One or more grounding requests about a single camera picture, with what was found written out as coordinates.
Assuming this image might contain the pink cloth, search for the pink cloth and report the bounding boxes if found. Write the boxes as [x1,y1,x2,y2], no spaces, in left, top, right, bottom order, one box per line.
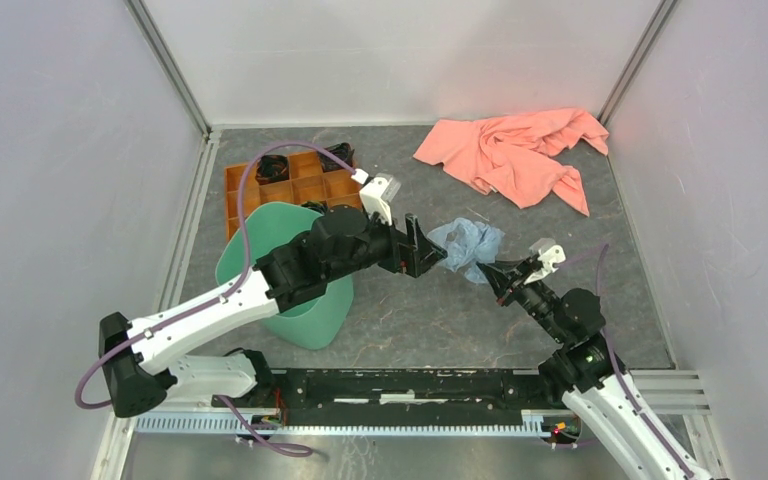
[413,108,609,216]

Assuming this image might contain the orange compartment tray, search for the orange compartment tray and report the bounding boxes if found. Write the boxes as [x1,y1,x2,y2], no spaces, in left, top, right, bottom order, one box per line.
[224,151,362,239]

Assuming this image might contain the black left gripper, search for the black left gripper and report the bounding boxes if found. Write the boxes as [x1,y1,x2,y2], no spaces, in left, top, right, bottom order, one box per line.
[326,204,448,283]

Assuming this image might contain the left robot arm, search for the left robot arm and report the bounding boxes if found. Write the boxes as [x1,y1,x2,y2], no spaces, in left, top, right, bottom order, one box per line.
[95,205,447,418]

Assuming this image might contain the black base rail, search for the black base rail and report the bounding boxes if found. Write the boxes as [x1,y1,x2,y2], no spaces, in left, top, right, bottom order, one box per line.
[231,368,563,427]

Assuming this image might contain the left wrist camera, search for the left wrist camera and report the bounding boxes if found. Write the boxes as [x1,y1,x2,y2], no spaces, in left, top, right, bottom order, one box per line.
[359,174,401,225]

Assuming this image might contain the translucent blue trash bag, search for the translucent blue trash bag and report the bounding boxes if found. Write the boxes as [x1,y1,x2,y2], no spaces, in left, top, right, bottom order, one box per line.
[427,217,505,285]

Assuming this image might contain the green plastic trash bin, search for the green plastic trash bin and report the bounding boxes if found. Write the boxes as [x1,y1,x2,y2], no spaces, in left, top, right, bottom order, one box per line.
[236,202,354,350]

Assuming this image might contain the white toothed cable strip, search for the white toothed cable strip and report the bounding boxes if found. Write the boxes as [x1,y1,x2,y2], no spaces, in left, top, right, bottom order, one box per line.
[135,410,548,437]

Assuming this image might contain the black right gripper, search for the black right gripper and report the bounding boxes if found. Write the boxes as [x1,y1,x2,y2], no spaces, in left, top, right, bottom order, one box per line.
[475,255,568,343]

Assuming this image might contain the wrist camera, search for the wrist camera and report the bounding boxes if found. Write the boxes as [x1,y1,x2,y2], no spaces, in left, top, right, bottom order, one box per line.
[359,174,401,225]
[530,238,567,280]

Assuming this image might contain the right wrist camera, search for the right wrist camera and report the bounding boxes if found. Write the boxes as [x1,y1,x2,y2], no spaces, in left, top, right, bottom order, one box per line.
[530,238,567,280]

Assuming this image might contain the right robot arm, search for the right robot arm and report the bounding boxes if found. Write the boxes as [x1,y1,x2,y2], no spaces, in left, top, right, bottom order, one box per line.
[478,256,713,479]

